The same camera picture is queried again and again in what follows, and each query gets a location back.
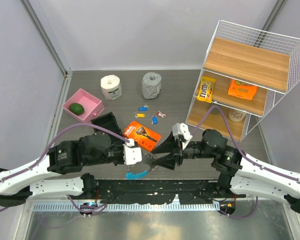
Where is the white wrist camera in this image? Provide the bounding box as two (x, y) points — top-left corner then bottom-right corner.
(123, 138), (142, 166)
(172, 123), (193, 150)

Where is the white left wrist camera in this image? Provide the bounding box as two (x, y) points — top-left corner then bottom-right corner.
(123, 138), (142, 166)

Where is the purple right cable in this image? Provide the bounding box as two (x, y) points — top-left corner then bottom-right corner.
(189, 105), (300, 180)

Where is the black plastic bin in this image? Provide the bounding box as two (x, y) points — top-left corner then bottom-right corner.
(90, 112), (124, 145)

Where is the orange razor box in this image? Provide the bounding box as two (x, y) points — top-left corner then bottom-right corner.
(123, 121), (161, 152)

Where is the green avocado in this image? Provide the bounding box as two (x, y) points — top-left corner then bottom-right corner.
(68, 102), (85, 116)

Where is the white wire wooden shelf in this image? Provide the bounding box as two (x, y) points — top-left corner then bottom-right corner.
(186, 20), (300, 142)

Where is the metal key organizer blue handle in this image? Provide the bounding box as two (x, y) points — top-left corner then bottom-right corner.
(125, 153), (159, 180)

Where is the pink drawer box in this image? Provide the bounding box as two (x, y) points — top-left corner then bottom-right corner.
(62, 88), (105, 123)

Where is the blue tag key lower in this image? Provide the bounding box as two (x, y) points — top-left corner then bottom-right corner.
(151, 116), (158, 125)

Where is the grey toilet paper roll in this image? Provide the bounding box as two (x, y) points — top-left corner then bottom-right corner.
(141, 72), (162, 100)

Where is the white toilet paper roll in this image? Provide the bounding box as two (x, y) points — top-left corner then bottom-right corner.
(100, 74), (122, 100)

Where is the blue tag key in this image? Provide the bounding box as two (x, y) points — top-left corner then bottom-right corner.
(138, 105), (149, 112)
(151, 116), (158, 125)

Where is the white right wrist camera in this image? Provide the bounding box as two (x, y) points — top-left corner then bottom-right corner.
(172, 123), (193, 150)

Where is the blue tag key upper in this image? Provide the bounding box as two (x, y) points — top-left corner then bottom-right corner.
(138, 105), (149, 112)

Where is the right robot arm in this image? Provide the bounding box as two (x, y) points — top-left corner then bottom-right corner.
(151, 129), (300, 214)

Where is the black front rail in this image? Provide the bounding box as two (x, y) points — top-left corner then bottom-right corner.
(69, 178), (231, 205)

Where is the yellow tag key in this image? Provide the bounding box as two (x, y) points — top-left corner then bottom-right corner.
(134, 113), (146, 118)

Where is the yellow candy bag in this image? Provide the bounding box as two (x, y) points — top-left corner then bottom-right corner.
(196, 76), (216, 104)

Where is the orange candy bag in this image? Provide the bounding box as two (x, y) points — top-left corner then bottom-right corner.
(228, 79), (258, 100)

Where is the white paper cup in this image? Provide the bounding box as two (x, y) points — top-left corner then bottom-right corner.
(228, 108), (247, 122)

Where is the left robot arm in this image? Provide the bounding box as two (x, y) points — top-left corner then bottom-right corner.
(0, 132), (125, 208)

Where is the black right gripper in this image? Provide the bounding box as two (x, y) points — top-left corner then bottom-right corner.
(151, 130), (216, 169)

